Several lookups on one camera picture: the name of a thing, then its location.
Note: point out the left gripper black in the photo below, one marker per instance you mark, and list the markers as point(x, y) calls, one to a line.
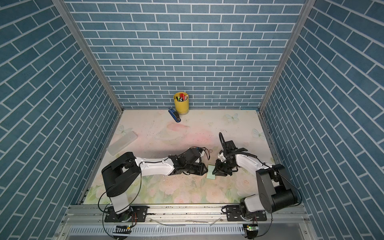
point(201, 169)

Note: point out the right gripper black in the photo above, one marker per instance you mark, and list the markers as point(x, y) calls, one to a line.
point(219, 170)

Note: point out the green box lid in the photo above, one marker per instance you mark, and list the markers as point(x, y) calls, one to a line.
point(210, 174)

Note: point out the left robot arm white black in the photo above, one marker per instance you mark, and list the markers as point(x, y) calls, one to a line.
point(122, 172)

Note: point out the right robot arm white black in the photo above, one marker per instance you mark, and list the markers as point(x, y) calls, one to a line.
point(275, 191)

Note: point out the blue stapler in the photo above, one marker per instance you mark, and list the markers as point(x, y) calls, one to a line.
point(175, 115)

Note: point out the yellow pen cup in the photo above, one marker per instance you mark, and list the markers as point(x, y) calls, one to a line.
point(182, 107)

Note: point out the markers in cup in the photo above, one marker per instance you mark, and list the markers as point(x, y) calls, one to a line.
point(181, 97)

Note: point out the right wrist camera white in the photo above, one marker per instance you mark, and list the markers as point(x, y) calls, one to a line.
point(221, 156)

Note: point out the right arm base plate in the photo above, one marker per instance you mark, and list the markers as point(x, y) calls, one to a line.
point(236, 213)

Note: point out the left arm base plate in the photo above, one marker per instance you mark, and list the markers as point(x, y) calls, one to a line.
point(135, 214)

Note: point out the aluminium front rail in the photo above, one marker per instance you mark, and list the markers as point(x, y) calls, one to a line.
point(186, 222)

